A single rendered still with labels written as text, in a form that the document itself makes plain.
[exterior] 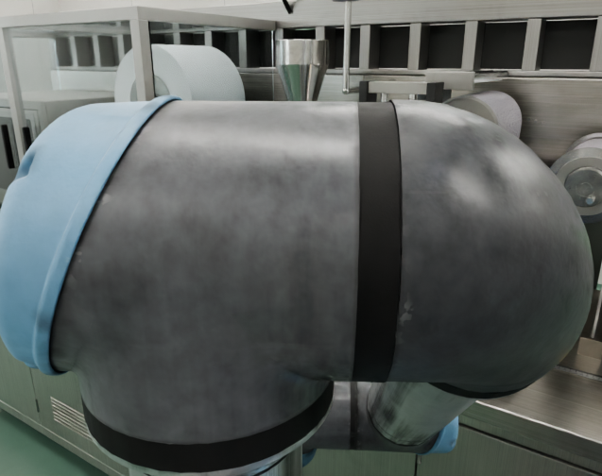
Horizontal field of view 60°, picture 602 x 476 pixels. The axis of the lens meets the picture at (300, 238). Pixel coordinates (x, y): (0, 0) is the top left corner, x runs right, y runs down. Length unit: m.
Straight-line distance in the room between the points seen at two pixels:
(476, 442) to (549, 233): 0.93
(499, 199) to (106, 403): 0.16
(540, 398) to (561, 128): 0.70
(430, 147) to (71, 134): 0.13
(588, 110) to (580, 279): 1.25
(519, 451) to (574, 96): 0.84
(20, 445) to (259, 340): 2.38
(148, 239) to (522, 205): 0.12
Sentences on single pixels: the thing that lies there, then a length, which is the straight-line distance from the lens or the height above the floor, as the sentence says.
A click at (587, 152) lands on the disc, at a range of 1.14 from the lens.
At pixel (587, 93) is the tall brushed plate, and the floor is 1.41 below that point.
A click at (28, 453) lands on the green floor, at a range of 2.48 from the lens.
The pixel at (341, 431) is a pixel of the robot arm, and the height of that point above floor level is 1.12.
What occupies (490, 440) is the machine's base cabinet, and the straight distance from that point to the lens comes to 1.10.
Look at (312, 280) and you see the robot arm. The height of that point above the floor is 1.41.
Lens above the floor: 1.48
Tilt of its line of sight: 19 degrees down
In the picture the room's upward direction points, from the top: straight up
